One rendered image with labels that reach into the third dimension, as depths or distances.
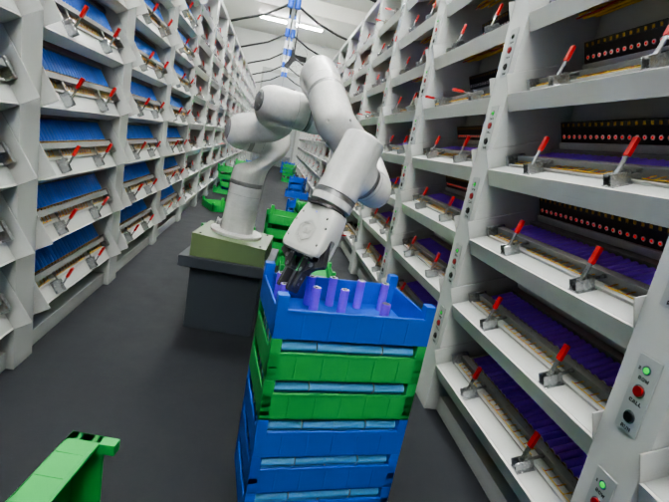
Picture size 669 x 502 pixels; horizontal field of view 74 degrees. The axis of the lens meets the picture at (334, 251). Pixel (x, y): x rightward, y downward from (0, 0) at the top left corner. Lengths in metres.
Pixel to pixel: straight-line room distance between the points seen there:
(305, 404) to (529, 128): 0.93
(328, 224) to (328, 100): 0.31
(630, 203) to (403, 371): 0.49
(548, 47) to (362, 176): 0.71
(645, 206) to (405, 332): 0.44
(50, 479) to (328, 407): 0.44
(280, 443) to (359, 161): 0.54
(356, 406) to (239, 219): 0.94
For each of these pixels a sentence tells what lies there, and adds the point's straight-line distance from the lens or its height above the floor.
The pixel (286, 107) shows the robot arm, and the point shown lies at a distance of 1.24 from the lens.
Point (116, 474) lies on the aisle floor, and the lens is 1.12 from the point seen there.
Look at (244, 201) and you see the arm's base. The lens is 1.62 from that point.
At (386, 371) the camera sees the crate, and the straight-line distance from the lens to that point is 0.87.
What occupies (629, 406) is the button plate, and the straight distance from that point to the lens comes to 0.84.
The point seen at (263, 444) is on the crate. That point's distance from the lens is 0.89.
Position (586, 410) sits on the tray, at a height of 0.36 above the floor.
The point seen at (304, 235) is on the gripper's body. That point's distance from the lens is 0.84.
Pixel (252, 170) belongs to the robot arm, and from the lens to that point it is 1.61.
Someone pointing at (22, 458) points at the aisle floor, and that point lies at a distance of 1.19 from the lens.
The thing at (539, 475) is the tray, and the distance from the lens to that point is 1.09.
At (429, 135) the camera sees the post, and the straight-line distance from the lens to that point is 1.98.
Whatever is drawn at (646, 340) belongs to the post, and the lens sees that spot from 0.82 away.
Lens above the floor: 0.73
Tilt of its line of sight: 13 degrees down
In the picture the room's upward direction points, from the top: 11 degrees clockwise
